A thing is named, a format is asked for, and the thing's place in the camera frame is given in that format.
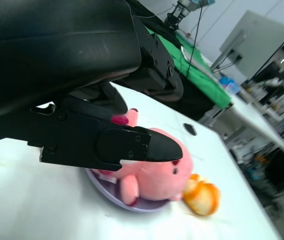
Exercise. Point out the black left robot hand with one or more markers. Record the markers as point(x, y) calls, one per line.
point(57, 62)

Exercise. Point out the pink plush beaver doll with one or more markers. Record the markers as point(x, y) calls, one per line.
point(162, 180)

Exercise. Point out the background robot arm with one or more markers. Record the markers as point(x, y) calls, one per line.
point(179, 11)

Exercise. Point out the purple plastic plate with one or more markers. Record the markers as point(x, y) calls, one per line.
point(144, 206)

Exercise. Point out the green cloth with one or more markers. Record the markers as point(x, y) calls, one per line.
point(202, 80)

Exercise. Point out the blue plastic container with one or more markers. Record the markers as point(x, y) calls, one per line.
point(229, 85)

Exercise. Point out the orange striped bun toy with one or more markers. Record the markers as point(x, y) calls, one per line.
point(203, 197)

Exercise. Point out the grey metal cabinet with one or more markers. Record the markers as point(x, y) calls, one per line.
point(257, 42)

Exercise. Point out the white side table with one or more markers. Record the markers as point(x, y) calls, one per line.
point(252, 115)

